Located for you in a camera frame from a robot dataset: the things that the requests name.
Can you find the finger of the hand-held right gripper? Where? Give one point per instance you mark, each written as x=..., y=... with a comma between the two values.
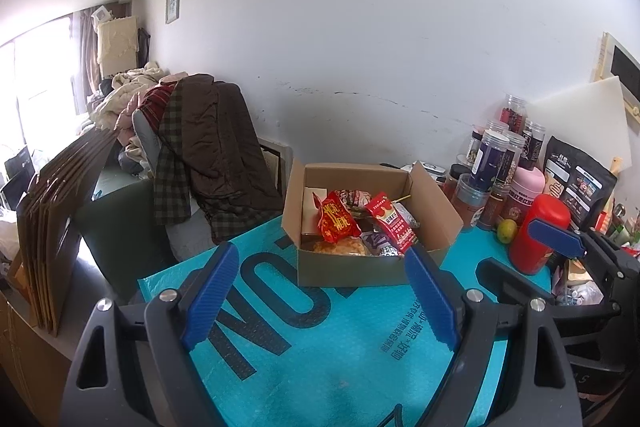
x=505, y=279
x=555, y=237

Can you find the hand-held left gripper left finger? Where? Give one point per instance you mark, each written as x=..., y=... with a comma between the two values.
x=212, y=297

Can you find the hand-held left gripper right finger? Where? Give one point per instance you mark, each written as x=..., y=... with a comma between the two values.
x=430, y=302

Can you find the brown cardboard box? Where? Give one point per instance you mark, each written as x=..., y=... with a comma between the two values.
x=350, y=272

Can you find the silver white snack packet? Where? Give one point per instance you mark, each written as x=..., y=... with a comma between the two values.
x=406, y=214

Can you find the red white striped packet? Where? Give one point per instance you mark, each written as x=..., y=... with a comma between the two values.
x=387, y=217

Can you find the large red snack packet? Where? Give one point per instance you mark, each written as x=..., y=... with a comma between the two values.
x=337, y=219

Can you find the dark red noodle packet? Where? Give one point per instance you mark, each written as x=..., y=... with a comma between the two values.
x=352, y=198

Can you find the red canister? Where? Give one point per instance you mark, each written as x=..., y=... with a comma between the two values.
x=525, y=257

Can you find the green lime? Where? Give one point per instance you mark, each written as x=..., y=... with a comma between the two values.
x=506, y=231

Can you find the pink bottle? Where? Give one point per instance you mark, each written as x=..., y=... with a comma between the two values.
x=522, y=192

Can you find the clear plastic bag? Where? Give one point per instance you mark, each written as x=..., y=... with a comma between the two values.
x=580, y=289

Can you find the black printed pouch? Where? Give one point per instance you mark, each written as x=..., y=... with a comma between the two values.
x=575, y=182

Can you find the brown spice bottle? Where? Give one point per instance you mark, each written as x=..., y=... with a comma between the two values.
x=492, y=209

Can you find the purple silver snack packet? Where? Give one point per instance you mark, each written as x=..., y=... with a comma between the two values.
x=380, y=244

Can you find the short wide clear jar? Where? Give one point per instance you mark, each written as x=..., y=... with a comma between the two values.
x=467, y=204

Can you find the tall jar brown contents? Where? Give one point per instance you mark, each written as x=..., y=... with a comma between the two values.
x=516, y=157

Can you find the wooden spatula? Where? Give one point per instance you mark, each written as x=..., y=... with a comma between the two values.
x=616, y=166

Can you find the tall jar dark contents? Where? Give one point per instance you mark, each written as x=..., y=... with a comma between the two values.
x=534, y=144

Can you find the dark blue tall jar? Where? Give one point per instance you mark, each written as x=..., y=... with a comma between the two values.
x=487, y=162

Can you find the yellow fried snack bag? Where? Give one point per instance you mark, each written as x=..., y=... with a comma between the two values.
x=340, y=248

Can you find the dark green furniture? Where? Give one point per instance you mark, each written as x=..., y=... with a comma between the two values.
x=125, y=232

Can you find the small red spice jar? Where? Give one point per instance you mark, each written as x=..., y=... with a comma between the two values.
x=454, y=182

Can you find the small jar of nuts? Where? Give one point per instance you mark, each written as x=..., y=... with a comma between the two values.
x=473, y=147

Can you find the white foam board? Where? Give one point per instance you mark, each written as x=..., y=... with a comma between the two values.
x=585, y=117

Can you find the teal printed table cover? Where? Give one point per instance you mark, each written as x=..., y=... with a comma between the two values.
x=310, y=382

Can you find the white flat case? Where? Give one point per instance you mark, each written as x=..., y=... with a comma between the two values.
x=430, y=171

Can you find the tall jar red contents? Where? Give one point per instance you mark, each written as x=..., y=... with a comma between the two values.
x=514, y=112

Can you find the black flat object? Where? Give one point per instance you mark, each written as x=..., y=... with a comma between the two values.
x=390, y=166

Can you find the white framed panel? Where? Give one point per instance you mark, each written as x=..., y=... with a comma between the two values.
x=272, y=162

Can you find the stack of flattened cardboard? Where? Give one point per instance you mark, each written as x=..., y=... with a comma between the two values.
x=55, y=227

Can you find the grey chair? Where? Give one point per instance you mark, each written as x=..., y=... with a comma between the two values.
x=147, y=134

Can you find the brown cardboard carton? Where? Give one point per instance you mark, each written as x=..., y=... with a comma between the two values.
x=25, y=367

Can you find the red striped garment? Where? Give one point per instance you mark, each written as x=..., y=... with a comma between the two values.
x=157, y=102

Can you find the pile of pale clothes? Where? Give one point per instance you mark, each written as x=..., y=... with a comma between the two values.
x=125, y=97

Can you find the cream padded board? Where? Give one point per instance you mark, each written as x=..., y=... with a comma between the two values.
x=117, y=47

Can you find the cream wall intercom panel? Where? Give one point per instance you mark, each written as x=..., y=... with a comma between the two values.
x=625, y=67

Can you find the small framed wall picture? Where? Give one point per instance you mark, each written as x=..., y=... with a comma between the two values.
x=173, y=0

